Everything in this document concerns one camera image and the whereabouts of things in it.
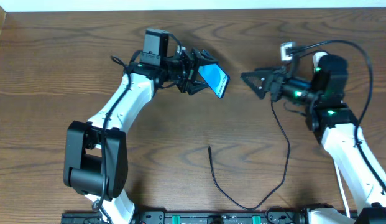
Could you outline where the blue Galaxy smartphone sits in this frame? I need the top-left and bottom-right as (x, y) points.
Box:
(198, 64), (230, 98)

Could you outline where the white power strip cord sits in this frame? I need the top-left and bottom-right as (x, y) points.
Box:
(333, 160), (352, 218)

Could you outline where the black USB charging cable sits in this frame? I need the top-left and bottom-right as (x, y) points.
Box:
(208, 99), (292, 211)

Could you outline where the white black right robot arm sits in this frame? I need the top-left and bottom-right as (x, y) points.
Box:
(241, 52), (386, 223)

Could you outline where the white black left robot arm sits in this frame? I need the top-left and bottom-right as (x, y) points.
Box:
(63, 28), (218, 223)

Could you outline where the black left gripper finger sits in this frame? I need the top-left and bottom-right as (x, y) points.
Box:
(187, 80), (208, 95)
(192, 47), (218, 66)

